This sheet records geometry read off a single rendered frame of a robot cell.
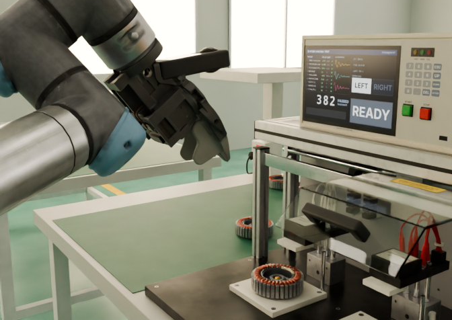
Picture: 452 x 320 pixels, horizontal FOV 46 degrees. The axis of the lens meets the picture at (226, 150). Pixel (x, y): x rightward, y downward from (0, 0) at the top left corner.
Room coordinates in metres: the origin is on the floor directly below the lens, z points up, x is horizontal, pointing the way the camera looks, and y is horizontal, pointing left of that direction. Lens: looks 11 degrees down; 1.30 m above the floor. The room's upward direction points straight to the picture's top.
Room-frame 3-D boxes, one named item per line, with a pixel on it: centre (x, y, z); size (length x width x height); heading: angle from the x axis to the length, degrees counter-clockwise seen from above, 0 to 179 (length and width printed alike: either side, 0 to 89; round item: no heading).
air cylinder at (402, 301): (0.94, -0.37, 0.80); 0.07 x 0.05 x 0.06; 34
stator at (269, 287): (1.06, -0.11, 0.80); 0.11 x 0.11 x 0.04
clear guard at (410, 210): (0.82, -0.28, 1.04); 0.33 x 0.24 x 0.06; 124
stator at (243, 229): (1.49, -0.08, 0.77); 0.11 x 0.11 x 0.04
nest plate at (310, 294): (1.06, -0.11, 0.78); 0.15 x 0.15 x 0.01; 34
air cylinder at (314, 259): (1.14, -0.23, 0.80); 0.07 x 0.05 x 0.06; 34
